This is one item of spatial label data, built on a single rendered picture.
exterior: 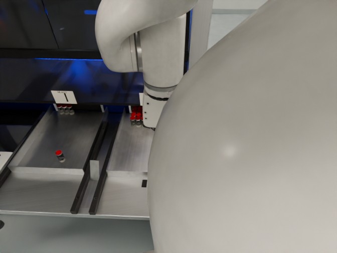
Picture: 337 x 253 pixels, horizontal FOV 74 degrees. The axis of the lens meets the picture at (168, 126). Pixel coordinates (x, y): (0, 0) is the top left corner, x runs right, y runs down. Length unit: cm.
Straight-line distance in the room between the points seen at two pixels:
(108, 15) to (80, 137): 69
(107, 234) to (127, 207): 96
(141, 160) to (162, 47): 51
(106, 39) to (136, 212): 52
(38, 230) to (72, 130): 100
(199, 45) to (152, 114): 33
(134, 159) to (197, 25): 50
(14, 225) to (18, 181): 106
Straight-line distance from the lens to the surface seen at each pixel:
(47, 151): 97
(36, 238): 185
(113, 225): 171
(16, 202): 88
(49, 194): 85
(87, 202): 78
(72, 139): 97
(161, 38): 40
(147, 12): 31
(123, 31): 33
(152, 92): 46
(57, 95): 97
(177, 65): 43
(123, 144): 89
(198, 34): 75
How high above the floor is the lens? 153
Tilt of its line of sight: 43 degrees down
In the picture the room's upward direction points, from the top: straight up
